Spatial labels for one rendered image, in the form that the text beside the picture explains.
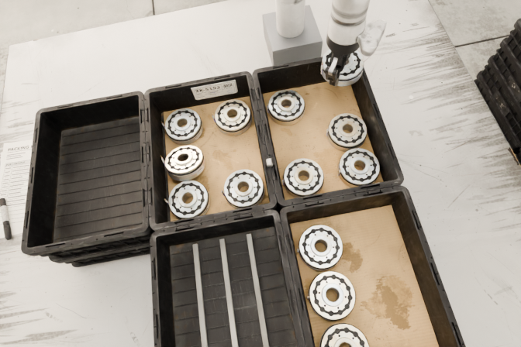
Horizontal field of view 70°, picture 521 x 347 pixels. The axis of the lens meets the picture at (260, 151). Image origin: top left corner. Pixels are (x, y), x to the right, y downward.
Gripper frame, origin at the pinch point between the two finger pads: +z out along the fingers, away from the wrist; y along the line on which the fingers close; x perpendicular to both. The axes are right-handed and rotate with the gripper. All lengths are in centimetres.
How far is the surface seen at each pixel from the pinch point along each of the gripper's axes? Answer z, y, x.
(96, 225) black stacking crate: 17, 58, -41
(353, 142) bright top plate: 14.3, 8.5, 9.6
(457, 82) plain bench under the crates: 30, -35, 31
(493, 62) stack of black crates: 62, -79, 47
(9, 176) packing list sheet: 30, 58, -85
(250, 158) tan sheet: 17.2, 23.5, -13.8
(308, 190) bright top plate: 14.2, 26.2, 4.6
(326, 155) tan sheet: 17.2, 13.7, 4.6
